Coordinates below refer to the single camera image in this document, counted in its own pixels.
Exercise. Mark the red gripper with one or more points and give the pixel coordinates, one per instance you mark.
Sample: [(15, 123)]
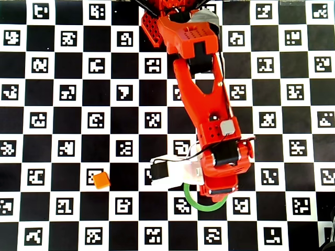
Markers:
[(221, 191)]

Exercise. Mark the orange cube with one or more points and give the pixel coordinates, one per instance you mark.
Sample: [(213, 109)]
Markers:
[(101, 180)]

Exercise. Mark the red robot arm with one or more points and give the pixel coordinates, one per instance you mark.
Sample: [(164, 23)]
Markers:
[(206, 104)]

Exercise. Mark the small gray square sensor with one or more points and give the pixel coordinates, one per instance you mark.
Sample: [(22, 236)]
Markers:
[(227, 127)]

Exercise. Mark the black white marker mat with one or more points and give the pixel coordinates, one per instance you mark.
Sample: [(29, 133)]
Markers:
[(39, 130)]

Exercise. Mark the clear tape strip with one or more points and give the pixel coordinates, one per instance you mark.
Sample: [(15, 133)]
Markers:
[(291, 2)]

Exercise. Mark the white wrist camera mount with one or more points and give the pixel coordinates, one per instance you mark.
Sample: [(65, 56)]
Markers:
[(180, 173)]

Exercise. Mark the gray duct tape patch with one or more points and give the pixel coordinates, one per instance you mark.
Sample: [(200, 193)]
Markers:
[(206, 18)]

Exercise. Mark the red lattice base plate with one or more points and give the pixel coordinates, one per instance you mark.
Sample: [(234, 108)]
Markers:
[(151, 28)]

